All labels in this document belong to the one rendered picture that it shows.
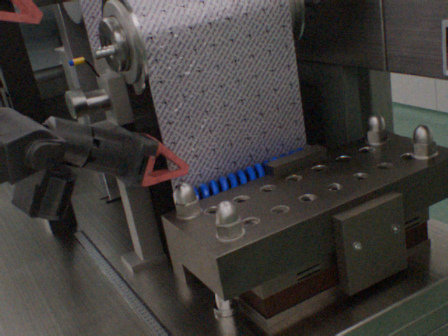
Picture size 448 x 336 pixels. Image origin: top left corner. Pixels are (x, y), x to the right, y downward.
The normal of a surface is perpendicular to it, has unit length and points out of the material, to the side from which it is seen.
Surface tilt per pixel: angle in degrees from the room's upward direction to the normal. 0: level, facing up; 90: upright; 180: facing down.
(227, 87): 90
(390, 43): 90
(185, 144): 90
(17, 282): 0
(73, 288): 0
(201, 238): 0
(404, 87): 90
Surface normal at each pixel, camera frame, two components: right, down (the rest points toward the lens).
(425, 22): -0.86, 0.32
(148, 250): 0.48, 0.25
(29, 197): -0.54, 0.08
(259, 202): -0.17, -0.92
